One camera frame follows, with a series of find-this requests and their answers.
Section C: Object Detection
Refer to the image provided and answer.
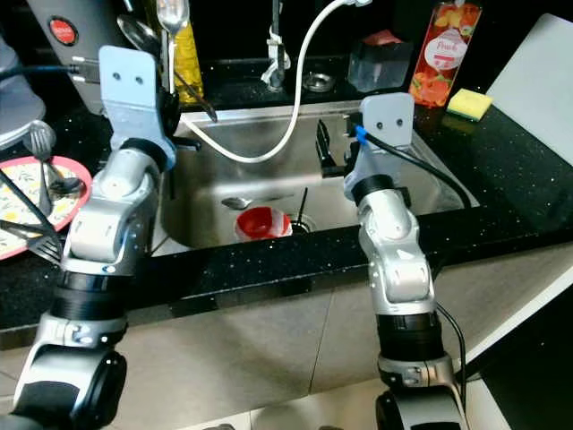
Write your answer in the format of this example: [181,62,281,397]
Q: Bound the large steel spoon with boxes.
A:
[157,0,189,50]
[116,16,159,56]

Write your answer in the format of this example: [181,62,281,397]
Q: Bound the yellow dish soap bottle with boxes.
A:
[166,0,207,107]

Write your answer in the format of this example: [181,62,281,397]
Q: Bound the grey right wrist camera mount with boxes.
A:
[345,92,415,202]

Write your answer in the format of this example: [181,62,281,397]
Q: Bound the stainless steel sink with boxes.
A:
[161,97,480,250]

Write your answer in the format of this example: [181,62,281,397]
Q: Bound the grey thermos with red logo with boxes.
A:
[25,0,122,90]

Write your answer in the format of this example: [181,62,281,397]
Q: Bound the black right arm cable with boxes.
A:
[355,124,477,388]

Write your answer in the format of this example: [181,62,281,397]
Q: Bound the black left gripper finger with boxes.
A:
[174,73,218,124]

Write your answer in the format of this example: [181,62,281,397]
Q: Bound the chrome faucet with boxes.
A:
[264,0,292,90]

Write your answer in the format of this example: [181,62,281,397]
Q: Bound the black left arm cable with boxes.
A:
[0,58,101,262]

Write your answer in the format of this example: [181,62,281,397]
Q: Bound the yellow sponge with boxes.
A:
[448,88,495,124]

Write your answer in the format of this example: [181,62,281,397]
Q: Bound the floral plate with pink rim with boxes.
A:
[0,155,92,261]

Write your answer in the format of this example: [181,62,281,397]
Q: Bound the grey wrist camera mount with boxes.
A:
[345,92,415,202]
[98,45,175,171]

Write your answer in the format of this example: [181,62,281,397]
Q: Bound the red peach soap bottle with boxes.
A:
[409,0,483,108]

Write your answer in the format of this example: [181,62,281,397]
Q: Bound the red bowl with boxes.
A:
[235,206,295,241]

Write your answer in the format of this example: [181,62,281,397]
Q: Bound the white cutting board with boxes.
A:
[483,13,573,167]

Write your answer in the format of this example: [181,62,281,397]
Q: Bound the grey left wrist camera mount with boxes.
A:
[98,45,175,171]

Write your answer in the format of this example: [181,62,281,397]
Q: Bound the white hose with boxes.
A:
[197,0,372,164]

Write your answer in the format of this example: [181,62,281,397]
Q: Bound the clear dispenser with red top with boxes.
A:
[347,30,406,93]

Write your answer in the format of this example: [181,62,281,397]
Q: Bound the thin black stick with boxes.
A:
[295,186,310,225]

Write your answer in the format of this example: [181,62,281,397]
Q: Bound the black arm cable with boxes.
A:
[0,58,101,262]
[355,124,477,388]

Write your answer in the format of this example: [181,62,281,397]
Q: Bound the round metal counter cap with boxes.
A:
[303,72,337,93]

